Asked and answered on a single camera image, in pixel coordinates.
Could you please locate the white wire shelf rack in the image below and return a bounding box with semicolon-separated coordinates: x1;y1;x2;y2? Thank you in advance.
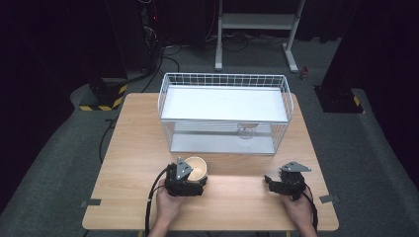
157;72;294;157

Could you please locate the person's right hand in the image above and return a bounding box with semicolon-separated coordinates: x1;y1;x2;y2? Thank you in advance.
281;188;314;229

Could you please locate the black floor cable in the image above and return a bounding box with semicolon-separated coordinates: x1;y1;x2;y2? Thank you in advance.
140;42;183;94

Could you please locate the black cable beside table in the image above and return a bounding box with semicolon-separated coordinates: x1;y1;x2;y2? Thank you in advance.
98;116;121;164

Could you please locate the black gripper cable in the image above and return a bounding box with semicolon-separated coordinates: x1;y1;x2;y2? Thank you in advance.
300;188;320;233
143;166;173;237

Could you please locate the bundle of dark cables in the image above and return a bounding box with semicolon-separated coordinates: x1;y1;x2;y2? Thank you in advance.
205;30;289;54

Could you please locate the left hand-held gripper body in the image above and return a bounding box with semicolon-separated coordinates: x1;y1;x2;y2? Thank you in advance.
163;156;205;198

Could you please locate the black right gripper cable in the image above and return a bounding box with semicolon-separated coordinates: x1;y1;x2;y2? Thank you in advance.
300;188;320;233

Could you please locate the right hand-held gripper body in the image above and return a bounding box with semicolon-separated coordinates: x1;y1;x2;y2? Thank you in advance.
272;160;312;201

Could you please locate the grey tape piece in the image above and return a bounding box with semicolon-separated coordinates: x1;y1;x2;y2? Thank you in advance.
318;194;341;204
80;198;103;208

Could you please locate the person's left hand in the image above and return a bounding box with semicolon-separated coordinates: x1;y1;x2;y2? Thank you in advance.
155;187;190;226

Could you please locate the dark equipment tower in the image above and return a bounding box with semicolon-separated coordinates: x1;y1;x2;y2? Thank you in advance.
104;0;163;73

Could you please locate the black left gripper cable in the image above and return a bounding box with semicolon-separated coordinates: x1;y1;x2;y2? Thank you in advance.
143;166;173;237

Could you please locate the black yellow striped base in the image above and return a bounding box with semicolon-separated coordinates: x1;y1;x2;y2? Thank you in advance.
313;84;367;115
78;77;129;113

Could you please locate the beige paper cup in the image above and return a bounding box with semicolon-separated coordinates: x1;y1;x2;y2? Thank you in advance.
183;156;209;184

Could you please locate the white metal stand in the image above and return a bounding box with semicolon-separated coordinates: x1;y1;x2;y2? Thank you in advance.
213;0;306;74

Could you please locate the clear glass jar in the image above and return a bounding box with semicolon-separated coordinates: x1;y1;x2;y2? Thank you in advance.
236;122;260;140

